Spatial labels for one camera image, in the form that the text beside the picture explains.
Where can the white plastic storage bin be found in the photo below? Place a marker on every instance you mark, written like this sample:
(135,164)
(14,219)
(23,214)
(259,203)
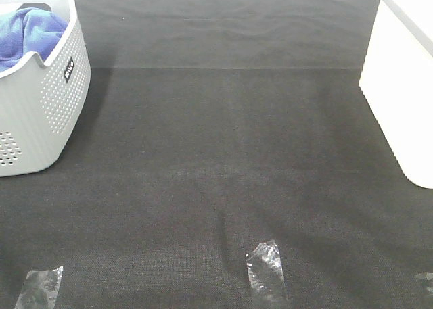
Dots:
(396,81)

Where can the clear tape strip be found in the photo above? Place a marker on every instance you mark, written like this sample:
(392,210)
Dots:
(40,289)
(424,280)
(266,278)

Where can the grey perforated laundry basket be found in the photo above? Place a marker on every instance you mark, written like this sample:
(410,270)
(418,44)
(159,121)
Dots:
(41,100)

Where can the blue microfibre towel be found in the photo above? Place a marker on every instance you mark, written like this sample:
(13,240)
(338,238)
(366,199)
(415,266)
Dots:
(29,30)

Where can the clear tape strip right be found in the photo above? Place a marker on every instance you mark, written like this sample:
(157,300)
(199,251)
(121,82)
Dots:
(424,280)

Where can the clear tape strip left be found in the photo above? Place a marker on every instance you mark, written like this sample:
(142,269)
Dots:
(40,289)

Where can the clear tape strip middle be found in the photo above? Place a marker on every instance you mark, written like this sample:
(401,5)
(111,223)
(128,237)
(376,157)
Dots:
(266,278)

